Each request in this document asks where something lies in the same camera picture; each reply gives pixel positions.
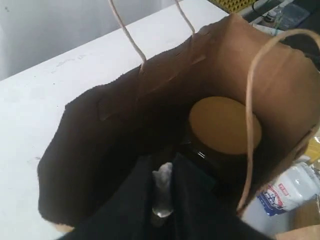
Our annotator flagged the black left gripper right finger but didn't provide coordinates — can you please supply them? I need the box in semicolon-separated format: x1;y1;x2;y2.
172;153;269;240

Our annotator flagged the brown paper shopping bag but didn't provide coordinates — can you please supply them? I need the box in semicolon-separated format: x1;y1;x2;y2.
37;14;320;228

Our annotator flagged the yellow grain bottle white cap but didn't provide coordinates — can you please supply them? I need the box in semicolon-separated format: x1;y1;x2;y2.
304;136;320;165

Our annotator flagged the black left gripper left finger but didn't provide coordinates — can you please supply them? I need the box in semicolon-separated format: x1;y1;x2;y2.
61;156;153;240

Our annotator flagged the small white blue carton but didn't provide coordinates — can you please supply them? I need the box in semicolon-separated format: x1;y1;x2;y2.
257;162;320;216

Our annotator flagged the brown pouch orange label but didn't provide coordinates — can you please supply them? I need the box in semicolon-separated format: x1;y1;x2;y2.
275;196;320;240

